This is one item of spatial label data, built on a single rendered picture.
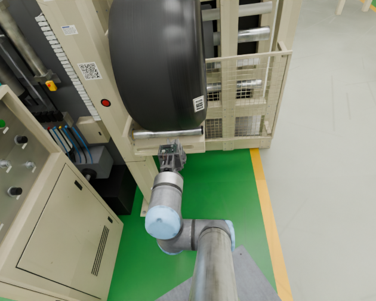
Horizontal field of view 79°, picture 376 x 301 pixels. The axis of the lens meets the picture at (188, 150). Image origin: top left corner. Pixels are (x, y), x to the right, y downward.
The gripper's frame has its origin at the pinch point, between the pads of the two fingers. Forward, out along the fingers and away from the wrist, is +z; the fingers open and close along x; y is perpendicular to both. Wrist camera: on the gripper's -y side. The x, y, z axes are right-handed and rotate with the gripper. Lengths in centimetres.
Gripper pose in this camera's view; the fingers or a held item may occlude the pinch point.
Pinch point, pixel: (175, 143)
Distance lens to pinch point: 87.3
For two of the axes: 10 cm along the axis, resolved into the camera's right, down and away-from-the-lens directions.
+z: 0.5, -6.7, 7.4
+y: -1.2, -7.4, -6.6
